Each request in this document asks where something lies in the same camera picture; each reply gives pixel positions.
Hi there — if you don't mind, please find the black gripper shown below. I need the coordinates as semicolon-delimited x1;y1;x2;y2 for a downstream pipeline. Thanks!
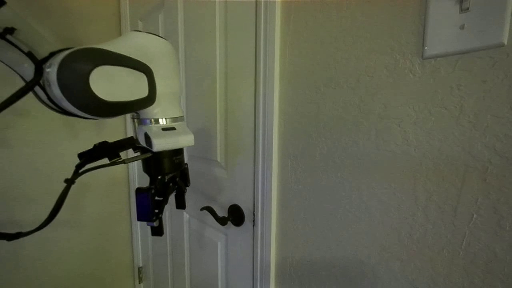
140;147;192;238

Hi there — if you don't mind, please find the black lever door handle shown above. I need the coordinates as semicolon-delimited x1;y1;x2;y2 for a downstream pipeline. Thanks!
200;202;247;229

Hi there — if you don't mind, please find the white panelled door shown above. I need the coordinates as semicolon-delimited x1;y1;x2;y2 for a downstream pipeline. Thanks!
119;0;263;288

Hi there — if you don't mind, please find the blue wrist camera box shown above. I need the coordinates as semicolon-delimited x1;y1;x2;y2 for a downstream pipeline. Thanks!
135;186;156;224

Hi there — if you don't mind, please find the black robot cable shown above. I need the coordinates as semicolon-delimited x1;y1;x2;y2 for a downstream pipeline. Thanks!
0;134;157;243

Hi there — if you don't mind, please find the white door frame trim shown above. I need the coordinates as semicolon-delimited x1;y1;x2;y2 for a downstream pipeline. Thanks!
252;0;284;288

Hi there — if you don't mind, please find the white light switch plate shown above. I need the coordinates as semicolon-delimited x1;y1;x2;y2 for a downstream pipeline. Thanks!
423;0;512;61

